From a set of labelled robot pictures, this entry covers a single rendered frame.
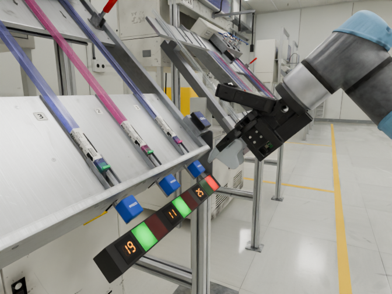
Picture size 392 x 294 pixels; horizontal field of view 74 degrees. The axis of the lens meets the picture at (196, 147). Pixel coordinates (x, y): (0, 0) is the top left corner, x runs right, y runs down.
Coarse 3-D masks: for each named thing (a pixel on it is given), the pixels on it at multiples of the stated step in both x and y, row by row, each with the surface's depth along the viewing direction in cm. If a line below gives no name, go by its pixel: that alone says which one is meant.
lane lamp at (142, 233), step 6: (144, 222) 40; (138, 228) 38; (144, 228) 39; (138, 234) 38; (144, 234) 38; (150, 234) 39; (138, 240) 37; (144, 240) 38; (150, 240) 38; (156, 240) 39; (144, 246) 37; (150, 246) 38
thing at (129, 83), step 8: (64, 0) 64; (72, 8) 65; (72, 16) 64; (80, 24) 63; (88, 32) 63; (96, 40) 62; (104, 48) 62; (104, 56) 62; (112, 56) 62; (112, 64) 61; (120, 72) 61; (128, 80) 60; (136, 88) 60; (136, 96) 60; (144, 96) 60; (144, 104) 59; (152, 112) 59; (176, 136) 58
